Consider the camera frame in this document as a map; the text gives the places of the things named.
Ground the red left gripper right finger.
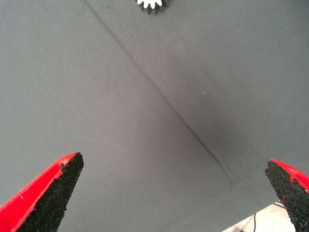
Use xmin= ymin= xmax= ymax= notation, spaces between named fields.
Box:
xmin=265 ymin=159 xmax=309 ymax=232

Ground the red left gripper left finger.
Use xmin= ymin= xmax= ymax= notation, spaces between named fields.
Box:
xmin=0 ymin=151 xmax=85 ymax=232

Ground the small steel planetary gear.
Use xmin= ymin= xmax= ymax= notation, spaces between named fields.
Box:
xmin=135 ymin=0 xmax=171 ymax=15

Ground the dark grey table cloth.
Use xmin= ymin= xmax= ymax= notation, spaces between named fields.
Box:
xmin=0 ymin=0 xmax=309 ymax=232

